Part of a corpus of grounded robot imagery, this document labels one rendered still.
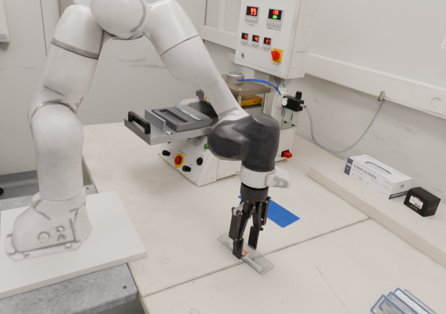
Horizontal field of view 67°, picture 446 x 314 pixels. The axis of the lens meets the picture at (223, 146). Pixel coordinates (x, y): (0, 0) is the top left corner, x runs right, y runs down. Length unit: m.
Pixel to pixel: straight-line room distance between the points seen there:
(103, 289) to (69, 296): 0.08
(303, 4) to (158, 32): 0.77
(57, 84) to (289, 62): 0.92
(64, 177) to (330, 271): 0.77
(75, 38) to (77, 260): 0.56
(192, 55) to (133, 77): 2.04
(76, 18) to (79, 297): 0.65
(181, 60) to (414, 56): 1.05
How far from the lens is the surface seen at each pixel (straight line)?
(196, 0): 2.94
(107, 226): 1.12
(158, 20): 0.83
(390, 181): 1.43
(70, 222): 1.02
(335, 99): 1.84
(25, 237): 1.04
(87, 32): 0.87
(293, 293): 0.98
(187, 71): 0.82
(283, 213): 1.26
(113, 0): 0.79
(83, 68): 0.88
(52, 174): 0.95
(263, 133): 0.81
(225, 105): 0.93
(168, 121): 1.30
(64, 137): 0.84
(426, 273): 1.23
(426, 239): 1.30
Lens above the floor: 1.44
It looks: 24 degrees down
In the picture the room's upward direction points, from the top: 6 degrees clockwise
